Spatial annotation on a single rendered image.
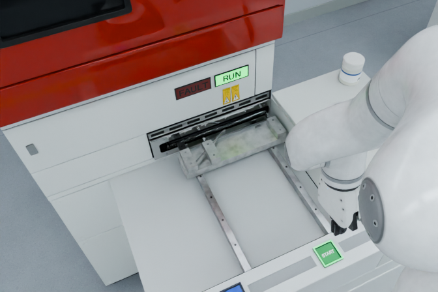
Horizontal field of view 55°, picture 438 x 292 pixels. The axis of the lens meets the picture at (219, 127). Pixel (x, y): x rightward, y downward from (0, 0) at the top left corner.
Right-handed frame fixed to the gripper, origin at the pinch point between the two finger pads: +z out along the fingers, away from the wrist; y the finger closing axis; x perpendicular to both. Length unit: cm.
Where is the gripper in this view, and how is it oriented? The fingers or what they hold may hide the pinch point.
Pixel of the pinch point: (339, 225)
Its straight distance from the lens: 99.8
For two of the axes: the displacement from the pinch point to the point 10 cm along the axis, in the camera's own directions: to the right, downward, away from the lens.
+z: 1.3, 7.9, 6.0
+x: 9.1, -3.3, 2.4
